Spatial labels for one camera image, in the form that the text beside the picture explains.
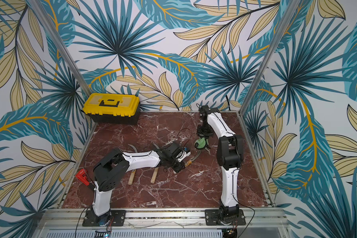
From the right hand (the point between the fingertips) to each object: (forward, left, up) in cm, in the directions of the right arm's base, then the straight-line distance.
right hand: (203, 137), depth 96 cm
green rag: (-7, +2, +5) cm, 9 cm away
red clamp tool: (-21, +72, -5) cm, 75 cm away
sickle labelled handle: (-15, +10, -5) cm, 19 cm away
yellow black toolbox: (+17, +56, +11) cm, 60 cm away
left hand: (-18, +14, -7) cm, 23 cm away
